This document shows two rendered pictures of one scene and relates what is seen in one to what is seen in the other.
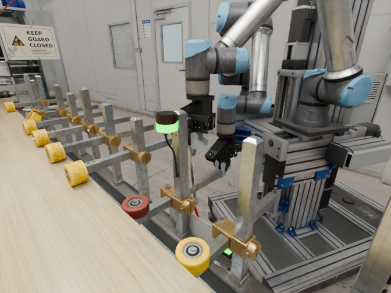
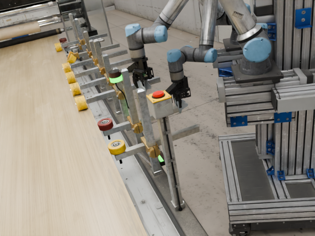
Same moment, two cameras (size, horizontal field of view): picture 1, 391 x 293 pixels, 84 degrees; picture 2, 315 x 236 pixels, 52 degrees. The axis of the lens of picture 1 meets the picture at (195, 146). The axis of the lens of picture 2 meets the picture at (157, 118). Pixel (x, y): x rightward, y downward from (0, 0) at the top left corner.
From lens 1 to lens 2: 108 cm
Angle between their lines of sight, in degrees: 27
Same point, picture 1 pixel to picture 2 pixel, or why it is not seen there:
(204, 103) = (140, 63)
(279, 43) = not seen: outside the picture
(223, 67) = (147, 41)
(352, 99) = (251, 56)
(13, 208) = (50, 120)
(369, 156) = (298, 101)
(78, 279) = (68, 148)
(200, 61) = (132, 39)
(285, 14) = not seen: outside the picture
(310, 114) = (246, 63)
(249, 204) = (144, 124)
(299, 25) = not seen: outside the picture
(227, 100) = (170, 55)
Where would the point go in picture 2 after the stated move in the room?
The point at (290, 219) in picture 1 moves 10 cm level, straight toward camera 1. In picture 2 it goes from (277, 162) to (267, 170)
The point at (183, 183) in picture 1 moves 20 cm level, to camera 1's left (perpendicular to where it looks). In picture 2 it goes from (133, 113) to (101, 111)
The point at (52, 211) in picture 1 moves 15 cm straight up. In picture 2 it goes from (66, 122) to (57, 98)
